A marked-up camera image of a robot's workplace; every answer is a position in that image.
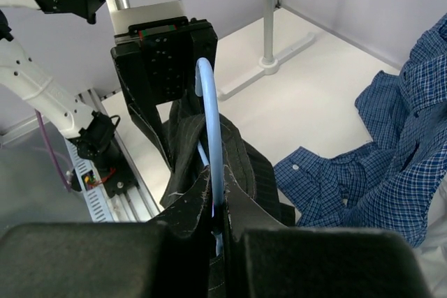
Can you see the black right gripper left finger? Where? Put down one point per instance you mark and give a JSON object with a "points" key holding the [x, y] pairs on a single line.
{"points": [[167, 256]]}

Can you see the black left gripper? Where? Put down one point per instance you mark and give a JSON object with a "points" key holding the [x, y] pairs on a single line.
{"points": [[156, 63]]}

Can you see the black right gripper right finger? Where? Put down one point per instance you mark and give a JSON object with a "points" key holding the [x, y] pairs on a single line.
{"points": [[352, 262]]}

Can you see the light blue wire hanger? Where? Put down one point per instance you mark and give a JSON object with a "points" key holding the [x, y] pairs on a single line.
{"points": [[205, 87]]}

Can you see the black pinstriped shirt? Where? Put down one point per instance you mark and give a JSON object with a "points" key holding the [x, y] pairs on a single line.
{"points": [[230, 158]]}

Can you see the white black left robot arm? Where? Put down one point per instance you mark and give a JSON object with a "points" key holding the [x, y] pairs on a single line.
{"points": [[35, 76]]}

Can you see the blue checkered shirt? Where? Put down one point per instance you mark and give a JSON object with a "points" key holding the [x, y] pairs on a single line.
{"points": [[390, 182]]}

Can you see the silver clothes rack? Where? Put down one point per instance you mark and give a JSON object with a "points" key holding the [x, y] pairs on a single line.
{"points": [[249, 54]]}

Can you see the aluminium rail base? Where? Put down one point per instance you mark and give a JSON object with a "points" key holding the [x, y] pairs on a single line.
{"points": [[137, 204]]}

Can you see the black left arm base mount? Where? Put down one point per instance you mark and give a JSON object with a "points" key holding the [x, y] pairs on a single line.
{"points": [[118, 178]]}

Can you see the slotted blue-grey cable duct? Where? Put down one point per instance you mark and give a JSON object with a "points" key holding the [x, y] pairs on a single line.
{"points": [[94, 196]]}

